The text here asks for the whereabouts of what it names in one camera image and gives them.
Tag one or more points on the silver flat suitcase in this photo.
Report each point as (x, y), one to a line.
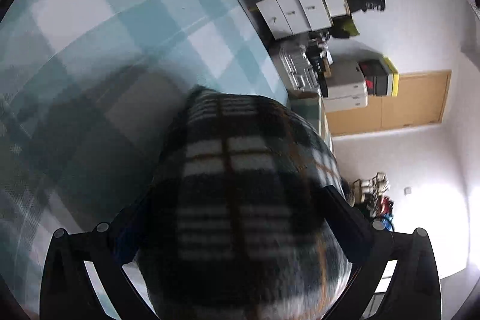
(296, 72)

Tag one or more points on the dark flower bouquet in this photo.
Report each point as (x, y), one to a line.
(344, 28)

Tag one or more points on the white upright suitcase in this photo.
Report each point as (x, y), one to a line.
(346, 87)

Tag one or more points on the checkered bed cover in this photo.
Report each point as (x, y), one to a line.
(89, 89)

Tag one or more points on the wooden door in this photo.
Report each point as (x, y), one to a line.
(421, 101)

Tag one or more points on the wooden shoe rack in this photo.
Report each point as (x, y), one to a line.
(372, 200)

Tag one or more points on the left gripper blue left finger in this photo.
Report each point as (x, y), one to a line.
(115, 244)

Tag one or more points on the light switch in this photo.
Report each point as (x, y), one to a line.
(407, 190)

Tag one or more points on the plaid fleece jacket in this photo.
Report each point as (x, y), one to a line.
(230, 226)

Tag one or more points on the stack of shoe boxes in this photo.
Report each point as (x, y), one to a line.
(381, 77)

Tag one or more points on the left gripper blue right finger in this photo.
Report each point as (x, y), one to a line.
(367, 248)

